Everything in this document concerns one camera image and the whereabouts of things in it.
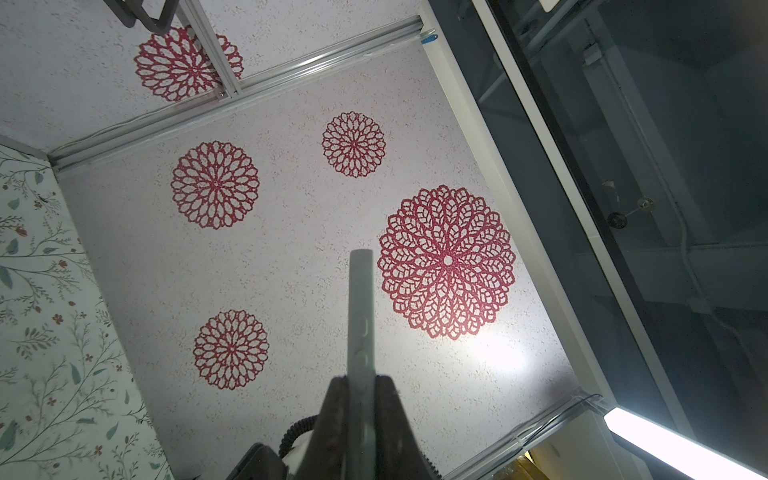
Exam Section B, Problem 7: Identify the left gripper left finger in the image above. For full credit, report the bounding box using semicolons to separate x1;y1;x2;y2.
295;376;349;480

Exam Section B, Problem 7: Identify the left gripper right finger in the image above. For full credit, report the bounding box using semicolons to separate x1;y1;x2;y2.
374;375;438;480

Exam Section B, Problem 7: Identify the phone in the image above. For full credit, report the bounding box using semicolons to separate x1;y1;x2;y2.
345;249;376;479

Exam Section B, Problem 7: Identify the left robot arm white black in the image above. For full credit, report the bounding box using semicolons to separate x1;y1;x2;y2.
228;375;441;479

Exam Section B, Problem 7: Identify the long ceiling light strip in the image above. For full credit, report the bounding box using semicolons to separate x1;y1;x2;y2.
604;407;766;480

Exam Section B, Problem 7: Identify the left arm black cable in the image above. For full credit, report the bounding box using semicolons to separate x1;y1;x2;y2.
277;413;319;460

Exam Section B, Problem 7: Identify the dark metal wall shelf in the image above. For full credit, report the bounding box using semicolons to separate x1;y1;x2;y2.
104;0;180;35

